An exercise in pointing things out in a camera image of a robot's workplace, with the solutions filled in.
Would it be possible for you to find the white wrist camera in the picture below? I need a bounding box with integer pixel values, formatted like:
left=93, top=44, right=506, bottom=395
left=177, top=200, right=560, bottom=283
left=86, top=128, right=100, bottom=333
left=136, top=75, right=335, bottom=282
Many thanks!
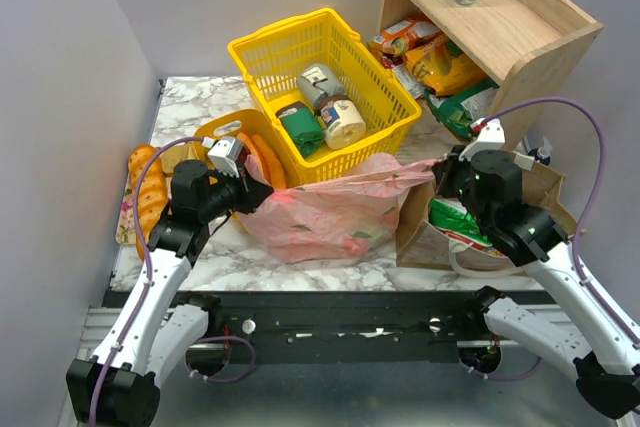
left=202, top=136, right=248, bottom=178
left=460, top=118, right=505, bottom=161

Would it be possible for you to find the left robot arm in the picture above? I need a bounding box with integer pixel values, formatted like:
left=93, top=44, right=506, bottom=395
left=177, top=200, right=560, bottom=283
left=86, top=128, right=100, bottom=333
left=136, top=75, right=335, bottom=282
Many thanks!
left=66, top=160, right=274, bottom=426

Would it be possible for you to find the braided toy bread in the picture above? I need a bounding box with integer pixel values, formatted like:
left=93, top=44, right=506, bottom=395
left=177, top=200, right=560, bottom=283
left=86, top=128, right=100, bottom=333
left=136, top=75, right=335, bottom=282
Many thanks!
left=251, top=134, right=287, bottom=190

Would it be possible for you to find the orange snack packet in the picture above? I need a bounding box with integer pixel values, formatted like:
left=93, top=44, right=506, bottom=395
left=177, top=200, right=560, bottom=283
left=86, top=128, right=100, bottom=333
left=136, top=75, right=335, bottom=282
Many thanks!
left=368, top=16, right=441, bottom=57

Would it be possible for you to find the red snack bag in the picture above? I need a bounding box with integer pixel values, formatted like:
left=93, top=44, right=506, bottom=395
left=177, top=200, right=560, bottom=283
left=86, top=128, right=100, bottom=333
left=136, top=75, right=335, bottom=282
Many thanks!
left=437, top=227, right=504, bottom=258

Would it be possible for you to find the pink plastic grocery bag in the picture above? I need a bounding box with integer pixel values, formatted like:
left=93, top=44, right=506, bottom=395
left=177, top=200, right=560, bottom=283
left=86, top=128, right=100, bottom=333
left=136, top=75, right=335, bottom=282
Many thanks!
left=236, top=153, right=436, bottom=263

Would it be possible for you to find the yellow snack bag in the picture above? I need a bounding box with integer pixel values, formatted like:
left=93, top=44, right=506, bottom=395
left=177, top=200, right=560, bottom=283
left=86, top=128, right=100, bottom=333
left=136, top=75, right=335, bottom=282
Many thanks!
left=403, top=34, right=487, bottom=97

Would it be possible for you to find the brown burlap tote bag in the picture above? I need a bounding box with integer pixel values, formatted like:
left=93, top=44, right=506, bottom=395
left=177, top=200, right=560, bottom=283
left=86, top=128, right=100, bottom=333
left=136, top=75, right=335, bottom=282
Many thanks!
left=396, top=153, right=577, bottom=279

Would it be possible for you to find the small yellow plastic bin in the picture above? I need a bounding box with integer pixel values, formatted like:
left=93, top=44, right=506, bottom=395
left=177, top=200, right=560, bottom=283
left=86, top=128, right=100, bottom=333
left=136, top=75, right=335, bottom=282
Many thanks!
left=195, top=109, right=303, bottom=187

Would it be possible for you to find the silver snack packet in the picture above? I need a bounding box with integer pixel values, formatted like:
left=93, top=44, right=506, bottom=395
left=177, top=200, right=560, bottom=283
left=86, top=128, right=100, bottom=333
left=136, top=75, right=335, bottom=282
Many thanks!
left=380, top=53, right=424, bottom=100

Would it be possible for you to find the green snack bag lower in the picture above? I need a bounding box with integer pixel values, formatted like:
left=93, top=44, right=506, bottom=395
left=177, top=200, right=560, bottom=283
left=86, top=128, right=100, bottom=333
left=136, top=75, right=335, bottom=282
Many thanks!
left=424, top=79, right=499, bottom=142

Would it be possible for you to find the large yellow shopping basket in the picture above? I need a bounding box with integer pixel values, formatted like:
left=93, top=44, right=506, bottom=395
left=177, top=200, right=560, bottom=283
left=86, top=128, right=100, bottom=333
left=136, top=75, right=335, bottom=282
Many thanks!
left=228, top=8, right=422, bottom=185

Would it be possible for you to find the toy bread slice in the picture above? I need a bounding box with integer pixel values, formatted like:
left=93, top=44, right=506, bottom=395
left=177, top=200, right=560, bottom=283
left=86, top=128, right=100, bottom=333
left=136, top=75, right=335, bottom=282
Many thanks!
left=160, top=142, right=198, bottom=177

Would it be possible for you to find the wooden shelf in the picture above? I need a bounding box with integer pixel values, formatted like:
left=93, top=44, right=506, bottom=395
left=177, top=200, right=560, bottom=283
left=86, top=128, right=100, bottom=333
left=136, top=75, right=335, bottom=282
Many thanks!
left=377, top=0, right=605, bottom=151

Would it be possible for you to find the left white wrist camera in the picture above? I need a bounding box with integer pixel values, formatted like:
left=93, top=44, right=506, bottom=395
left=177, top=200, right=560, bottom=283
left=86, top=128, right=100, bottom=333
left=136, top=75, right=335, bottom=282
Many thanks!
left=202, top=136, right=248, bottom=178

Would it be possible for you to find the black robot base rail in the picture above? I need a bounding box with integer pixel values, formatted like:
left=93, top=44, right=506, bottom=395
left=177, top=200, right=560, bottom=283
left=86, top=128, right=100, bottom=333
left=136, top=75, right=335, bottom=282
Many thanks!
left=169, top=286, right=504, bottom=364

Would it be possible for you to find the green Chuba chips bag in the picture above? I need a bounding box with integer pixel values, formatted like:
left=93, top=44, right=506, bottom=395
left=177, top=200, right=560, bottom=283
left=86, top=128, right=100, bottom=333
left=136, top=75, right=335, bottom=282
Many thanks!
left=429, top=198, right=489, bottom=244

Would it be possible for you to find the long toy baguette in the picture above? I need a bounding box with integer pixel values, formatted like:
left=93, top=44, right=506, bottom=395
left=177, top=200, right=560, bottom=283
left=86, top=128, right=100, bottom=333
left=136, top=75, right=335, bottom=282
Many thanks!
left=128, top=144, right=169, bottom=241

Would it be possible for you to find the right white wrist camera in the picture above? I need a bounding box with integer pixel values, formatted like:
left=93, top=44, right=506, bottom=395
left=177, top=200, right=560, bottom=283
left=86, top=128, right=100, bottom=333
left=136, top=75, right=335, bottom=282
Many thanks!
left=460, top=118, right=505, bottom=161

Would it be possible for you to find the green toilet paper roll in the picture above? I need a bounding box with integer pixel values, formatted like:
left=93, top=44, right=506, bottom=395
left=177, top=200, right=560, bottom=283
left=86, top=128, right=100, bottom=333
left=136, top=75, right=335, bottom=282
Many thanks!
left=276, top=101, right=325, bottom=158

